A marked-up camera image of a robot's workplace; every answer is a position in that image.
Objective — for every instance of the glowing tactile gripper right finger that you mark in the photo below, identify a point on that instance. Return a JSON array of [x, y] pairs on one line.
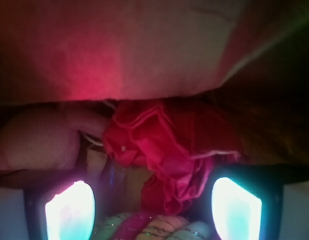
[[260, 202]]

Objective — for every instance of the multicolour rope ring toy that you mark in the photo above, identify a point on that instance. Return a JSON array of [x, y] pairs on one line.
[[147, 226]]

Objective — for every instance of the red tissue paper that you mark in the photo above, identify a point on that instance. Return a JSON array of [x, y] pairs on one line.
[[179, 141]]

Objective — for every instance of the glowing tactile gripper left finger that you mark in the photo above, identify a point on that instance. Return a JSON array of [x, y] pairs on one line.
[[46, 205]]

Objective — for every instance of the pink plush toy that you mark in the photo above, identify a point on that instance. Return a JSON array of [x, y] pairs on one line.
[[46, 138]]

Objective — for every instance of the brown paper bag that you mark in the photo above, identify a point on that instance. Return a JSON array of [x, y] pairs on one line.
[[251, 56]]

